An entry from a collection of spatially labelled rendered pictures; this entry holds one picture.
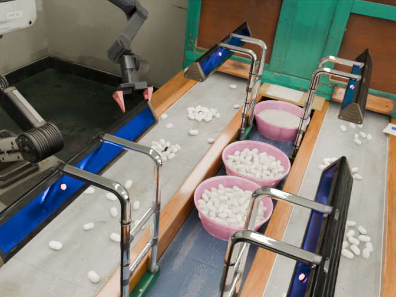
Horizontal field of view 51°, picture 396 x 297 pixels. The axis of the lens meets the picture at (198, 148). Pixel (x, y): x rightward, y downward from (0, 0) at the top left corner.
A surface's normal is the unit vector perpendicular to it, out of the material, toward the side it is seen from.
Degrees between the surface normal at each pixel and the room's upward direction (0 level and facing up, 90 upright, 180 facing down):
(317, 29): 90
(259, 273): 0
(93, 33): 90
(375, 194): 0
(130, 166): 0
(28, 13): 90
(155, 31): 90
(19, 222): 58
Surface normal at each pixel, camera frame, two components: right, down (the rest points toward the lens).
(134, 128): 0.83, -0.20
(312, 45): -0.38, 0.47
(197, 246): 0.11, -0.83
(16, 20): 0.83, 0.38
